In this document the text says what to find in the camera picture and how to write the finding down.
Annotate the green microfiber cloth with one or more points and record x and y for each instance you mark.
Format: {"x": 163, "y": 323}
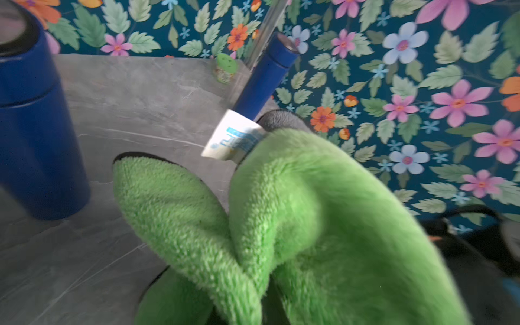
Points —
{"x": 310, "y": 237}

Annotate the small green toy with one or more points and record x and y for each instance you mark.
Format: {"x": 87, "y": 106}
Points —
{"x": 225, "y": 68}

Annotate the dark blue thermos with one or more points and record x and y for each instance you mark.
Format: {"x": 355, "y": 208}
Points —
{"x": 41, "y": 162}

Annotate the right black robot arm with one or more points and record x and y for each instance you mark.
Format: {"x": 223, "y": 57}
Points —
{"x": 483, "y": 263}

